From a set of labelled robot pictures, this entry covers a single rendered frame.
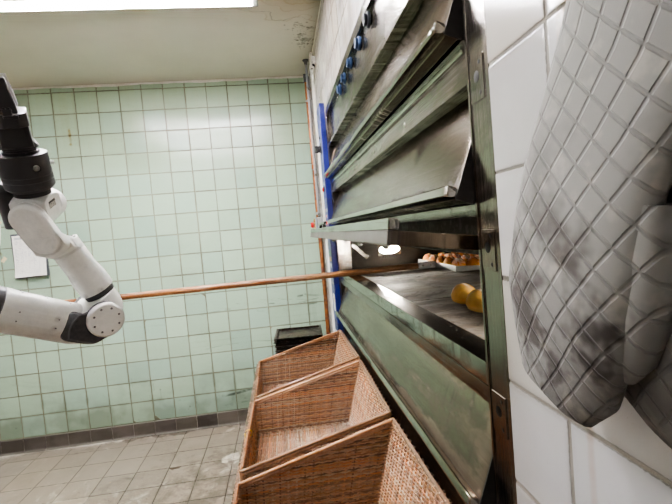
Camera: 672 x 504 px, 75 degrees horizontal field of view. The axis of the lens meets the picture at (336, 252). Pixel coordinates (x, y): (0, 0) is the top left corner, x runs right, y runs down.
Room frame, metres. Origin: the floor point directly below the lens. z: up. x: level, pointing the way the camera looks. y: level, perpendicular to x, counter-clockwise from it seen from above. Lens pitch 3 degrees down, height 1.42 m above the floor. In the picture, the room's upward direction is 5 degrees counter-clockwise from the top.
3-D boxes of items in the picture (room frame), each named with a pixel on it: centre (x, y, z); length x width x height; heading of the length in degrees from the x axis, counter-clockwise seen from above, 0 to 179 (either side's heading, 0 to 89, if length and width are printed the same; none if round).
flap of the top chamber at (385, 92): (1.60, -0.13, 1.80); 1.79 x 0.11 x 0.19; 7
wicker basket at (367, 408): (1.55, 0.14, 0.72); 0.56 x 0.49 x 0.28; 6
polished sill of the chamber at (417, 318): (1.60, -0.15, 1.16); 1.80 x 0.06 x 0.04; 7
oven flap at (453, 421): (1.60, -0.13, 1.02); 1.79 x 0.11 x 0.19; 7
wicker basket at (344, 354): (2.13, 0.21, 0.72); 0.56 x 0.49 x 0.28; 8
